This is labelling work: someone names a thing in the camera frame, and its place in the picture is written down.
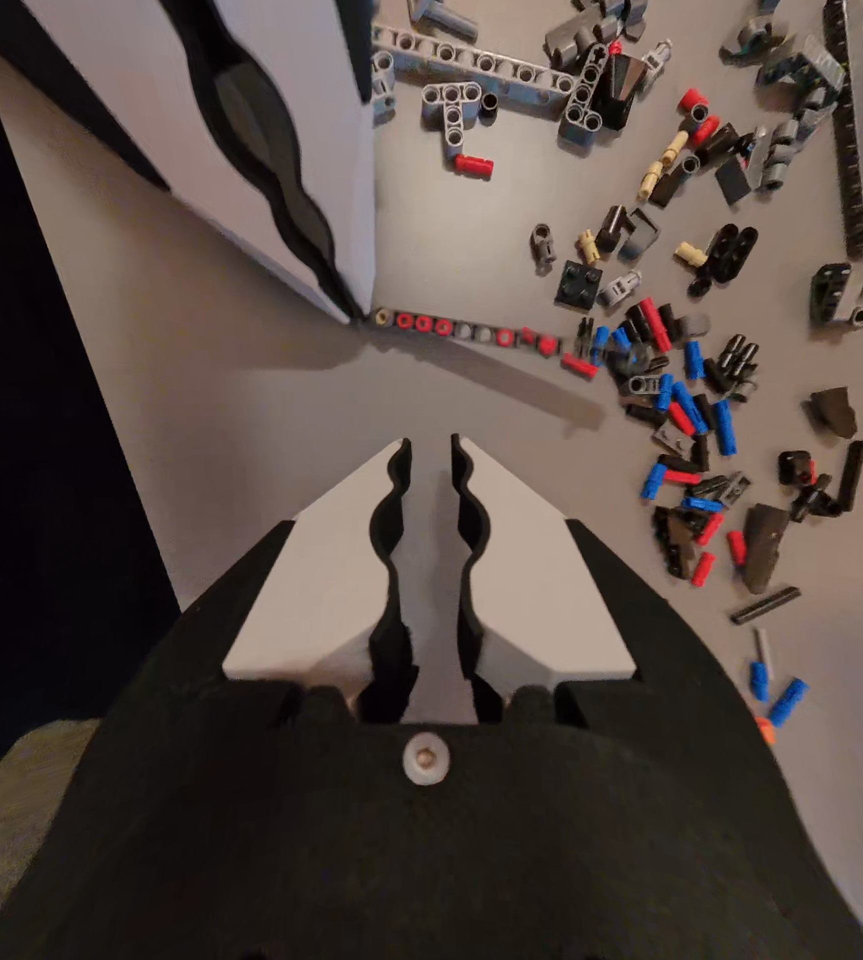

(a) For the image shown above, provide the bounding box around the long light grey lego beam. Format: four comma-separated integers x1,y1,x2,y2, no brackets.
371,22,581,100

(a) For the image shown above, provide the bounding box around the dark grey hollow lego brick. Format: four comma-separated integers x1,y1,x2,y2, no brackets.
617,207,662,264

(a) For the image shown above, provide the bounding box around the grey lego plate with axle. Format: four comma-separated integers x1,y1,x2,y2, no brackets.
407,0,479,40

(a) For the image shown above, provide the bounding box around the small mixed lego connector cluster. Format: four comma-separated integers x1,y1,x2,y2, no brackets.
637,86,772,209

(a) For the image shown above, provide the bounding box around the light grey T-shaped lego beam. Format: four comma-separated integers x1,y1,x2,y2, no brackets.
421,81,482,149

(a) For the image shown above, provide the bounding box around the cluster of dark grey connectors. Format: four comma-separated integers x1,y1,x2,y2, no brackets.
544,0,650,65

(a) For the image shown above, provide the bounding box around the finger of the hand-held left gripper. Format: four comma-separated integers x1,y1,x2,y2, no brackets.
242,0,378,324
21,0,354,327

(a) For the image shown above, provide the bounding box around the long tan lego axle pin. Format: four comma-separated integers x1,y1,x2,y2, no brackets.
637,131,690,202

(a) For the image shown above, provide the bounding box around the long dark grey lego beam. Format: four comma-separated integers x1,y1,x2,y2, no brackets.
823,0,863,261

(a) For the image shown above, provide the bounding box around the dark grey pinned lego beam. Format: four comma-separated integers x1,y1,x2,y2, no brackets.
370,306,564,357

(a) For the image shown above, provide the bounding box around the short light grey lego beam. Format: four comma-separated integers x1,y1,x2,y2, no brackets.
371,48,397,123

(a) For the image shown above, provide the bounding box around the black lego pin connector assembly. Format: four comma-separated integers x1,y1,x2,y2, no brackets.
778,448,845,524

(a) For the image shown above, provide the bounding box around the black lego axle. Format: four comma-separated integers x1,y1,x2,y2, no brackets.
729,586,803,626

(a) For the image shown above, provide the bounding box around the black lego wedge piece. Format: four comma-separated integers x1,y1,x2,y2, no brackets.
602,51,655,134

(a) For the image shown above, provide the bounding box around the grey and black lego bracket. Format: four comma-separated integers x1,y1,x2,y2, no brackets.
808,261,863,329

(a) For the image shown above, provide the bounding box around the black lego connector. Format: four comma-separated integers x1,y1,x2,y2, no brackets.
595,204,631,254

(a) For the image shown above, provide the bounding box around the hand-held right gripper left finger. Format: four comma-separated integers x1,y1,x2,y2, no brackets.
220,437,418,725

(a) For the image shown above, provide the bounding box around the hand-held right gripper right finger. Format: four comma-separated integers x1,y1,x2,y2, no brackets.
448,432,638,725

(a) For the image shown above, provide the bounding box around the dark grey angled lego beam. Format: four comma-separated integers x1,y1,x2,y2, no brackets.
557,43,610,149

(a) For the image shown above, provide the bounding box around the short black lego beam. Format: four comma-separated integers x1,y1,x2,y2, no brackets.
687,222,760,298

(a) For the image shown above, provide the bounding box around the black square lego plate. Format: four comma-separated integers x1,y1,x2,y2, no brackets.
554,259,603,311

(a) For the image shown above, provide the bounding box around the cluster of grey lego brackets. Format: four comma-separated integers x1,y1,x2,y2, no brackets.
718,0,850,190

